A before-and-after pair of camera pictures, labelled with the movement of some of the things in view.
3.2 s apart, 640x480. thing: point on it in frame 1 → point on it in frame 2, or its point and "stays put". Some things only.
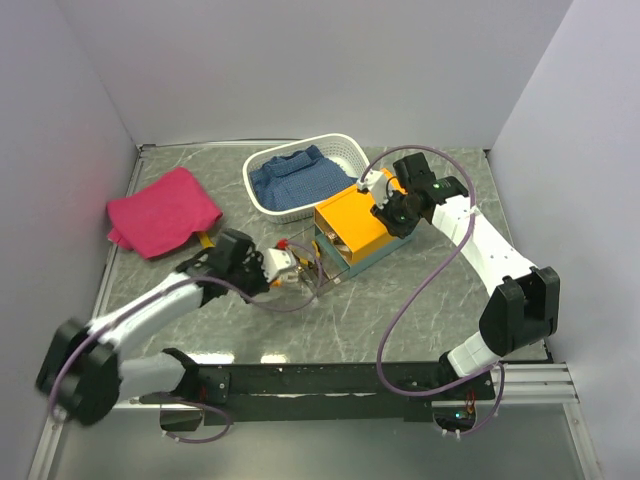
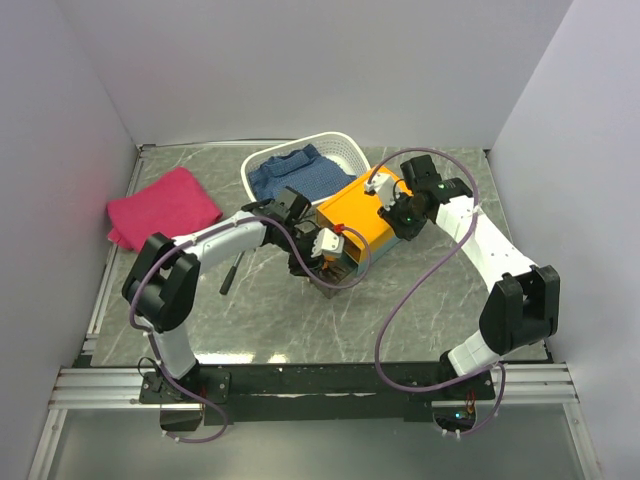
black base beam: (229, 395) stays put
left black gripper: (261, 286) → (316, 263)
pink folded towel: (160, 215) stays put
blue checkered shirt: (297, 180) stays put
